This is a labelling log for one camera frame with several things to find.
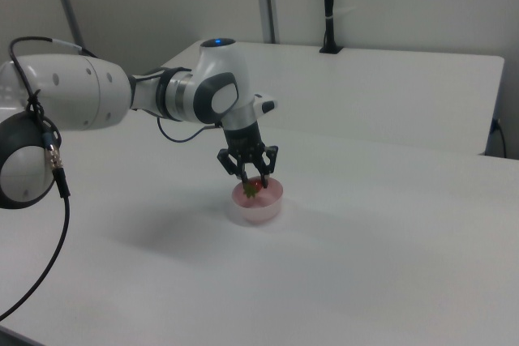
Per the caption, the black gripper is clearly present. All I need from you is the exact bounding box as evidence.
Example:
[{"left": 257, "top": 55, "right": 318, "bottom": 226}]
[{"left": 216, "top": 121, "right": 281, "bottom": 190}]

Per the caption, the red toy strawberry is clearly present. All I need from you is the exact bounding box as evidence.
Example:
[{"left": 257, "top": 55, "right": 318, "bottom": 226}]
[{"left": 241, "top": 177, "right": 264, "bottom": 201}]

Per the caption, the pink plastic bowl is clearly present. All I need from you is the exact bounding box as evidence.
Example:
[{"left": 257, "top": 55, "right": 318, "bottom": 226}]
[{"left": 230, "top": 175, "right": 285, "bottom": 224}]

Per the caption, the white side table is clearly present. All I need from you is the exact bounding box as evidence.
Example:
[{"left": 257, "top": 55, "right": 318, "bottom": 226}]
[{"left": 160, "top": 39, "right": 506, "bottom": 156}]

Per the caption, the thin dark gripper cable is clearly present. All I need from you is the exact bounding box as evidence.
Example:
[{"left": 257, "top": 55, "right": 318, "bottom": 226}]
[{"left": 157, "top": 116, "right": 217, "bottom": 143}]

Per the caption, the black pole with cables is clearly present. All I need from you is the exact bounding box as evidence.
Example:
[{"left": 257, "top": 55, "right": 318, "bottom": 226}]
[{"left": 319, "top": 0, "right": 345, "bottom": 55}]

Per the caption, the black cable with metal connector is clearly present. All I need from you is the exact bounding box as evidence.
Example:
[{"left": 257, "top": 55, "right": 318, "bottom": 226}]
[{"left": 0, "top": 36, "right": 100, "bottom": 319}]

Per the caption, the slim grey wall post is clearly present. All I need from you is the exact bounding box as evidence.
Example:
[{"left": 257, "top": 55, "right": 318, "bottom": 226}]
[{"left": 45, "top": 0, "right": 88, "bottom": 56}]

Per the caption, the black wall power cable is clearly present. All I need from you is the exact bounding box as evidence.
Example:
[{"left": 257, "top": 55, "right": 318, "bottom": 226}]
[{"left": 490, "top": 118, "right": 508, "bottom": 158}]

